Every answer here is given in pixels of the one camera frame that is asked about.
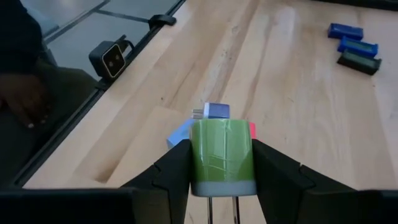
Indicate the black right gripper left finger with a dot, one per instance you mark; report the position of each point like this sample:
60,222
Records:
168,186

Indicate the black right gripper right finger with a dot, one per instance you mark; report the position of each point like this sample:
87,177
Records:
280,186

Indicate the light blue multiport charger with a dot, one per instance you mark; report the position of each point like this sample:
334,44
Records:
180,133

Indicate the pink plug charger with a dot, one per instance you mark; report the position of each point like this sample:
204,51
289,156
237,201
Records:
252,130

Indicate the green white plug charger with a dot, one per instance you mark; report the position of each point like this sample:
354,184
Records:
222,155

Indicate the purple white plug charger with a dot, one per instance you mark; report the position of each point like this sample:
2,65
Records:
217,110

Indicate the blue device with screen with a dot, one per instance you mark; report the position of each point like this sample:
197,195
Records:
357,46

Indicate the dark blue small case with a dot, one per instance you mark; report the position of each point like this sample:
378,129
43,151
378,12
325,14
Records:
345,31

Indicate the person's hand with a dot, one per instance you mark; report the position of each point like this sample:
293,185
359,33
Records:
25,96

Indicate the person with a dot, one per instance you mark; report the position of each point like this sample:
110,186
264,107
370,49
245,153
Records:
18,37

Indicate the black table-level camera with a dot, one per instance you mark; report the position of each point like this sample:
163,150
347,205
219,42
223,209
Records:
109,60

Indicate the black frame bracket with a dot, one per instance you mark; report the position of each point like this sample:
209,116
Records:
161,21

